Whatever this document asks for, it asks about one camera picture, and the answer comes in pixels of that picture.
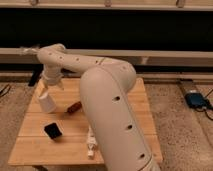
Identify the wooden table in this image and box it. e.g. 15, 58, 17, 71
7, 77, 164, 167

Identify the black cable on right floor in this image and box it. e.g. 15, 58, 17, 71
196, 88, 213, 122

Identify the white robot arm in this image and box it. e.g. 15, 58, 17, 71
37, 44, 161, 171

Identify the black cable on floor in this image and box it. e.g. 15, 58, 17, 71
196, 88, 213, 122
0, 83, 12, 99

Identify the black eraser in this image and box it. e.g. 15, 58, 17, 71
44, 123, 62, 139

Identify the blue power adapter box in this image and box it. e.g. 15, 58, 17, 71
185, 93, 209, 108

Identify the black cable on left floor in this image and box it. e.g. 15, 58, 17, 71
0, 83, 12, 99

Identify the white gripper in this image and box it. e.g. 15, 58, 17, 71
37, 65, 64, 96

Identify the white ceramic cup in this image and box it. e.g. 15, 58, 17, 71
38, 92, 56, 113

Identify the white tube with cap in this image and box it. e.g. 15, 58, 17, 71
87, 128, 97, 159

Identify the black table leg stand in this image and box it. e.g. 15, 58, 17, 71
28, 70, 41, 87

